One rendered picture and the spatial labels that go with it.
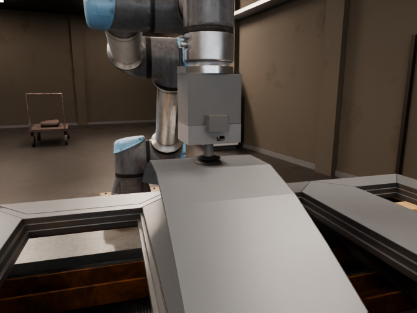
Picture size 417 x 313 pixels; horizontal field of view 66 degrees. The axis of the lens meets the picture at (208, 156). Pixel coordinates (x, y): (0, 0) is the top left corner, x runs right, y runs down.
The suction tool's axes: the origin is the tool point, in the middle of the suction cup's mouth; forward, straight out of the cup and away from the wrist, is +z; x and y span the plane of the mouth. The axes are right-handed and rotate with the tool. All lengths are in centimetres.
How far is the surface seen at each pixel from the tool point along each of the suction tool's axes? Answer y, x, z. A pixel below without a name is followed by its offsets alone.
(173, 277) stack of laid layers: -7.1, -3.9, 15.7
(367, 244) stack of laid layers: 34.2, -1.0, 18.4
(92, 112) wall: -27, 1098, 68
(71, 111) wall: -91, 1092, 62
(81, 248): -23, 47, 33
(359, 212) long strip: 40.7, 8.2, 15.7
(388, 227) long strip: 39.7, -0.7, 15.6
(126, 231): -10, 55, 34
